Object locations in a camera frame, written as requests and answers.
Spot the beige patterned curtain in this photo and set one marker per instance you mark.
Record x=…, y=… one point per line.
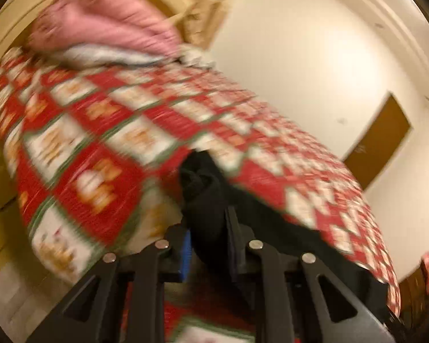
x=207, y=3

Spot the grey printed pillow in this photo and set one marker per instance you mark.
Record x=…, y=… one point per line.
x=198, y=59

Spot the brown wooden door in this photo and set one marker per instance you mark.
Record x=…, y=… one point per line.
x=379, y=143

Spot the cream and brown headboard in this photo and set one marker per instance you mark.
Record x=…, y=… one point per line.
x=14, y=25

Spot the black pants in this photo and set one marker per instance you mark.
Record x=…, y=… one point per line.
x=207, y=193

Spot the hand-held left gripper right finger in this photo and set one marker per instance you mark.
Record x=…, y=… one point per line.
x=271, y=275

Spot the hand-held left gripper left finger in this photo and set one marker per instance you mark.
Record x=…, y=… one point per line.
x=148, y=275

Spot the red checked printed bedspread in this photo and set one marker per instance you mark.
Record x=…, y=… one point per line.
x=103, y=121

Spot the pink folded blanket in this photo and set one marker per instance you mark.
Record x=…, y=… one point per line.
x=107, y=18

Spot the white blue patterned folded quilt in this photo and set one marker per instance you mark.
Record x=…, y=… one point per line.
x=107, y=55

